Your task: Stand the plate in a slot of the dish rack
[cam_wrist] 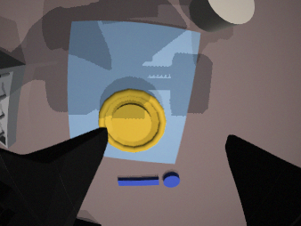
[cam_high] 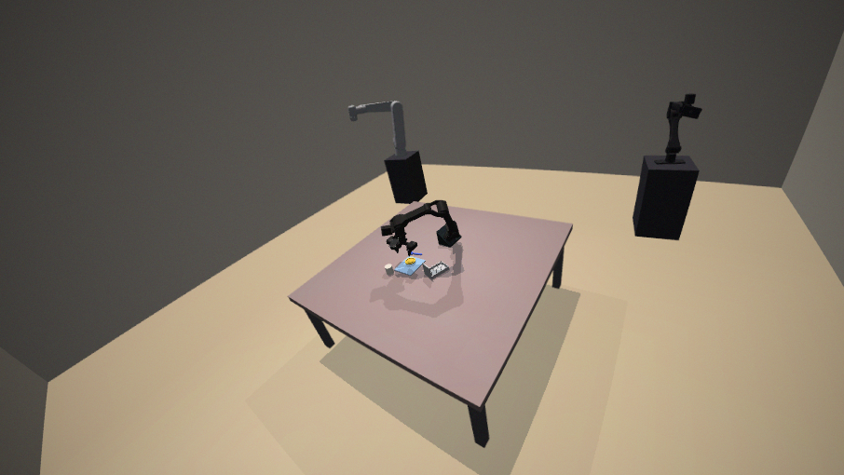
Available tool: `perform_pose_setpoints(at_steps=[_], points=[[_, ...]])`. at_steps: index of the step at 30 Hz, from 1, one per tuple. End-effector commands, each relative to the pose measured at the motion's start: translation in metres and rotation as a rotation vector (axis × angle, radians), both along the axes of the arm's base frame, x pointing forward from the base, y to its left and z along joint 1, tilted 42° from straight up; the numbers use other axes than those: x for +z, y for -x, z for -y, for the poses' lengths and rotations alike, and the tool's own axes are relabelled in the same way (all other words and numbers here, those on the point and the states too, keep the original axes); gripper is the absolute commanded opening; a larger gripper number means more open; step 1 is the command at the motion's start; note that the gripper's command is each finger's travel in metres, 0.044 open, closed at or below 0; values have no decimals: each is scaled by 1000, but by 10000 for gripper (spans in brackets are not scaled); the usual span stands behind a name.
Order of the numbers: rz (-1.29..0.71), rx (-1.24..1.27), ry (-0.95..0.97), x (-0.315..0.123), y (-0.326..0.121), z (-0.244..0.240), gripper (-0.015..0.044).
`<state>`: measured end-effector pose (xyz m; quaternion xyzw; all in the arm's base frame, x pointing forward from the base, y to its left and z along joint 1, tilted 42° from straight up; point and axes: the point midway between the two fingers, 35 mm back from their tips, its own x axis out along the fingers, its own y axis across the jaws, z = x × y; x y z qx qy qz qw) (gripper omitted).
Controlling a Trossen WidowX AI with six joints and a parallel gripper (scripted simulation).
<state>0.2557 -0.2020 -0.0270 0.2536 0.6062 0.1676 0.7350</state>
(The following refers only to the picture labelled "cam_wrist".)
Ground light blue flat mat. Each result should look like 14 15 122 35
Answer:
68 20 201 164

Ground yellow plate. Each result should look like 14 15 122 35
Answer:
98 88 166 152

